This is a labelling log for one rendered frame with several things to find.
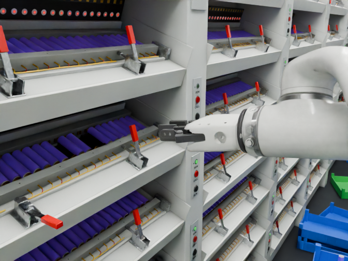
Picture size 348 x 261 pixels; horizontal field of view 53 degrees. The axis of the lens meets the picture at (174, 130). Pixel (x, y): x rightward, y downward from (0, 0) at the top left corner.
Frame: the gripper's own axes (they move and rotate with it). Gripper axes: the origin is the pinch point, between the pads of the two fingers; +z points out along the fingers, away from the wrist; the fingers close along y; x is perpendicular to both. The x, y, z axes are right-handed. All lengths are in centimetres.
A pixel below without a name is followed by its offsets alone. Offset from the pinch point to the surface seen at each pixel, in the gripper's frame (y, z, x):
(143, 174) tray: -0.9, 8.9, -9.3
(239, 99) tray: 63, 15, -4
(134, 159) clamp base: -1.1, 10.4, -6.0
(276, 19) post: 86, 7, 22
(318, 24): 156, 7, 20
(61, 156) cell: -13.8, 17.1, -1.7
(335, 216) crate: 182, 8, -105
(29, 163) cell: -20.0, 17.9, -1.2
